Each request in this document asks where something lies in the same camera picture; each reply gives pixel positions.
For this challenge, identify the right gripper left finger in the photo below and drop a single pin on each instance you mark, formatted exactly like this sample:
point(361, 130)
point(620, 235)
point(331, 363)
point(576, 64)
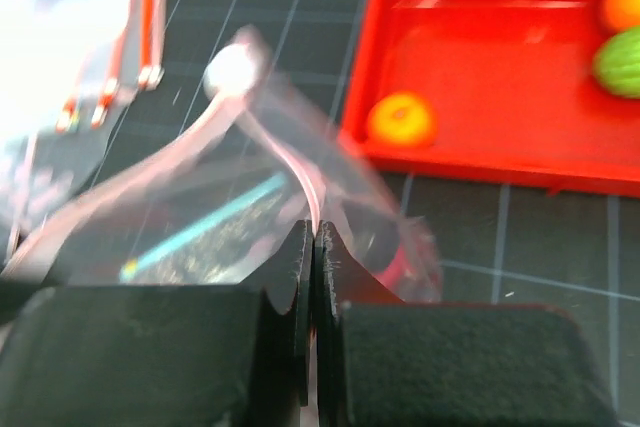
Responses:
point(209, 355)

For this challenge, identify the black grid mat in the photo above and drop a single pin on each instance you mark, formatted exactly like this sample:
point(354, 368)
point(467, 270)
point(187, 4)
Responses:
point(496, 243)

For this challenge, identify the orange tangerine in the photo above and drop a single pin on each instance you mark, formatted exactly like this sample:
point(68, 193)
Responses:
point(620, 15)
point(402, 119)

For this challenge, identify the light green bumpy fruit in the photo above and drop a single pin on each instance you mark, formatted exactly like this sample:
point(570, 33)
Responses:
point(616, 64)

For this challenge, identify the red apple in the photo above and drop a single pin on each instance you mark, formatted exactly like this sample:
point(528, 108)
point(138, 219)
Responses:
point(411, 276)

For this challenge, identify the pink-dotted zip bag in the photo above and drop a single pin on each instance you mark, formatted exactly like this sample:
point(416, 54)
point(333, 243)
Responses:
point(256, 124)

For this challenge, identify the clear blue-zip bag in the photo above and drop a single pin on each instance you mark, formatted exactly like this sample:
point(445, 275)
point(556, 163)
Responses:
point(198, 228)

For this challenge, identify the stack of orange-zip bags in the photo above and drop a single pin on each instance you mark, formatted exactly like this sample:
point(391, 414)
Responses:
point(65, 66)

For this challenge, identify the red plastic tray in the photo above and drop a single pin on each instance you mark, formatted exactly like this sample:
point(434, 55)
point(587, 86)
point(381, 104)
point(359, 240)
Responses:
point(510, 86)

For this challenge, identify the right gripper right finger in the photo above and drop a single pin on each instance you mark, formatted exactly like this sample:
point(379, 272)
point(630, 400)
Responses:
point(382, 361)

